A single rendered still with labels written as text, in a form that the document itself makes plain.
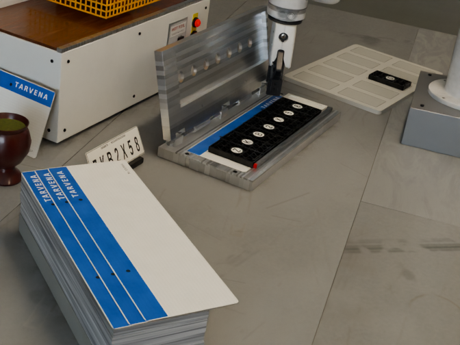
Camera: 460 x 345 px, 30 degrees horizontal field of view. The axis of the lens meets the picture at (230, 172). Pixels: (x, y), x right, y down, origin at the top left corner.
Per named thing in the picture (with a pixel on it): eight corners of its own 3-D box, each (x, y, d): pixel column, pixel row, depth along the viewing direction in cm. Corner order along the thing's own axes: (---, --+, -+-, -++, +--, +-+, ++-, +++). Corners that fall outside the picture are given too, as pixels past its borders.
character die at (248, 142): (262, 159, 167) (263, 153, 166) (219, 143, 170) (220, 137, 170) (273, 150, 171) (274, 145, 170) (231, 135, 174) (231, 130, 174)
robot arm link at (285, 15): (307, 13, 180) (305, 27, 182) (306, 0, 188) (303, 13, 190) (268, 7, 180) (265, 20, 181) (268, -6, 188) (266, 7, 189)
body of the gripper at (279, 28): (304, 22, 181) (294, 72, 186) (302, 7, 190) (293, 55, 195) (268, 18, 181) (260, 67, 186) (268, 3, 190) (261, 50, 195)
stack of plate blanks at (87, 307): (200, 374, 112) (211, 309, 108) (107, 398, 106) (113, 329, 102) (96, 220, 143) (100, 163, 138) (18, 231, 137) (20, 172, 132)
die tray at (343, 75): (379, 115, 200) (380, 111, 200) (281, 79, 213) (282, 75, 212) (443, 77, 231) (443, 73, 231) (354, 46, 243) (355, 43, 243)
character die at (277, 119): (293, 135, 179) (294, 130, 178) (252, 120, 182) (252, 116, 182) (302, 128, 183) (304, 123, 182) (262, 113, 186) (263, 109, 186)
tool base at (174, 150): (250, 192, 159) (254, 174, 157) (157, 155, 166) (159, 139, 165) (339, 120, 194) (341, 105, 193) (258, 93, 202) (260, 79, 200)
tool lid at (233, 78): (161, 50, 157) (153, 50, 158) (172, 148, 164) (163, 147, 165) (267, 5, 193) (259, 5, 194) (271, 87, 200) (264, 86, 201)
